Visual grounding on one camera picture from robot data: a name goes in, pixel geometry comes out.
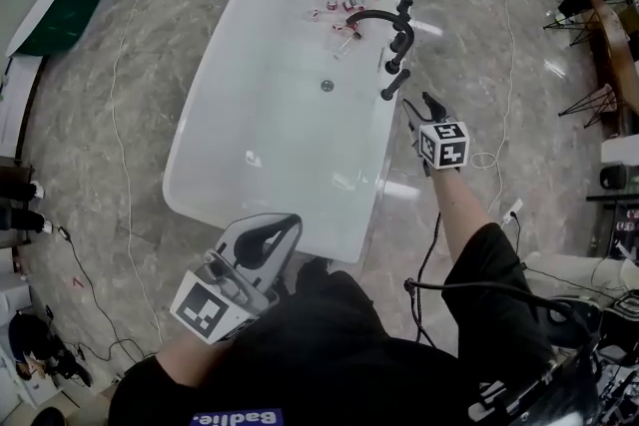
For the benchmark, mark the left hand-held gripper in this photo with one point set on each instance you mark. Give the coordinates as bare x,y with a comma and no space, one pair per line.
209,309

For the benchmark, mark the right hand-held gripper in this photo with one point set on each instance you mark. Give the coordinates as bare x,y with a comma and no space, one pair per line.
444,144

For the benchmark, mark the person's right forearm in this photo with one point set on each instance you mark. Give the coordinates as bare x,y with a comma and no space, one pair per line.
456,209

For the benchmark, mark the person's left forearm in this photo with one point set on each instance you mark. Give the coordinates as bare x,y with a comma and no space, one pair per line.
185,359

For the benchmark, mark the white bathtub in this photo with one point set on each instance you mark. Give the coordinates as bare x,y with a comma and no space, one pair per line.
279,125

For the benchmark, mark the black curved faucet spout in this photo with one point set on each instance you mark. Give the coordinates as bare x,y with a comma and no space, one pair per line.
374,13

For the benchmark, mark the person's black shirt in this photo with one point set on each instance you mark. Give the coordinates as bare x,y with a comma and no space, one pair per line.
324,354

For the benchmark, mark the pile of red-capped bottles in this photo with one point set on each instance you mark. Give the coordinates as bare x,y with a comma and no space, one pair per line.
349,6

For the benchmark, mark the white power strip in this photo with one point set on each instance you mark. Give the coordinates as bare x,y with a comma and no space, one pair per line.
514,210

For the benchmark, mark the wooden table with metal legs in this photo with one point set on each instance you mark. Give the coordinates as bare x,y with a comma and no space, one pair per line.
611,45

